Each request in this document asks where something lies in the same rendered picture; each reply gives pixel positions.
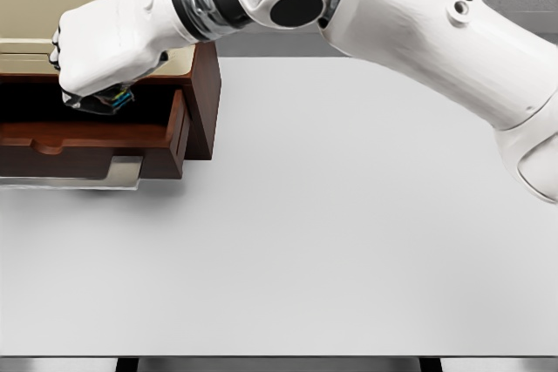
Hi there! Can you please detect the brown cabinet with beige top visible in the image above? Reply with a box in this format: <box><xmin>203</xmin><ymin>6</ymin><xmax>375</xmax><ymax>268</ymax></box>
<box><xmin>0</xmin><ymin>0</ymin><xmax>222</xmax><ymax>162</ymax></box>

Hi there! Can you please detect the silver metal drawer handle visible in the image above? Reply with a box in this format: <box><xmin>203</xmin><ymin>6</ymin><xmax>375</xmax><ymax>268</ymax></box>
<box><xmin>0</xmin><ymin>155</ymin><xmax>145</xmax><ymax>193</ymax></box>

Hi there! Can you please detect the dark switch with coloured wires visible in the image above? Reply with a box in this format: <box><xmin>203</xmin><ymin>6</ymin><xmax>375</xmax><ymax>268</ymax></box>
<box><xmin>78</xmin><ymin>83</ymin><xmax>136</xmax><ymax>116</ymax></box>

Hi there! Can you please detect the brown wooden cabinet drawer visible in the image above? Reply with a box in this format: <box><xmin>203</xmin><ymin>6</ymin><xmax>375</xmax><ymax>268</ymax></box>
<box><xmin>0</xmin><ymin>84</ymin><xmax>192</xmax><ymax>181</ymax></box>

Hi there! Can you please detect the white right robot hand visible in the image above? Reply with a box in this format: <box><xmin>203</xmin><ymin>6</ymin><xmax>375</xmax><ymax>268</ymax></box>
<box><xmin>48</xmin><ymin>0</ymin><xmax>171</xmax><ymax>110</ymax></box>

